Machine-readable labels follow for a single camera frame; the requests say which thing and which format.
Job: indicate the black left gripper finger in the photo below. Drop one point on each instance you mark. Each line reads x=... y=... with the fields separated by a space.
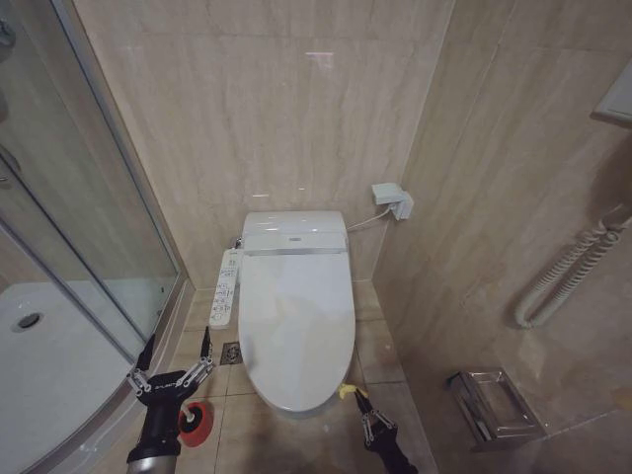
x=206 y=345
x=144 y=355

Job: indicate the glass shower enclosure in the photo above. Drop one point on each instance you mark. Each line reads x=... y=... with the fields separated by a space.
x=74 y=173

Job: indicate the white toilet lid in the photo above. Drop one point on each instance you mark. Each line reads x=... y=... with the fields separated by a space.
x=296 y=321

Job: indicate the red toilet brush holder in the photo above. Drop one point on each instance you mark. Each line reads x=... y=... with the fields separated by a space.
x=197 y=429

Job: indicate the white bidet control panel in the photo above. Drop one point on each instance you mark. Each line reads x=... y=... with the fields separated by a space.
x=225 y=291

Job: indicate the white toilet bowl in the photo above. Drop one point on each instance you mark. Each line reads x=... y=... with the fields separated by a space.
x=301 y=414

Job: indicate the white wall socket box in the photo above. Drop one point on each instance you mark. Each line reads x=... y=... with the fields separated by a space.
x=392 y=200

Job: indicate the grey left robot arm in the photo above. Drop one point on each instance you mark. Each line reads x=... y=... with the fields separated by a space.
x=150 y=466

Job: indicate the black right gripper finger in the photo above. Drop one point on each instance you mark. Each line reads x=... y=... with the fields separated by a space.
x=382 y=419
x=366 y=424

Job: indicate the steel toilet paper holder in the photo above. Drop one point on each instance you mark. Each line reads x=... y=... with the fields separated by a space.
x=494 y=407

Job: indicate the white toilet tank unit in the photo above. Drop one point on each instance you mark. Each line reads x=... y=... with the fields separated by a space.
x=293 y=229

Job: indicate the square metal floor drain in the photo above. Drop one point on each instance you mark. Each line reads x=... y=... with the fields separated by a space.
x=231 y=353

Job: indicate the white shower tray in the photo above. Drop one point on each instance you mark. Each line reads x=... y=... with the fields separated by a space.
x=49 y=375

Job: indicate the round shower drain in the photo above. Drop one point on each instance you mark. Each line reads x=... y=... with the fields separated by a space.
x=29 y=321

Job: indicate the chrome flush lever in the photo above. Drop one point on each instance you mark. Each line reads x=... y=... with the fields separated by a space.
x=237 y=243

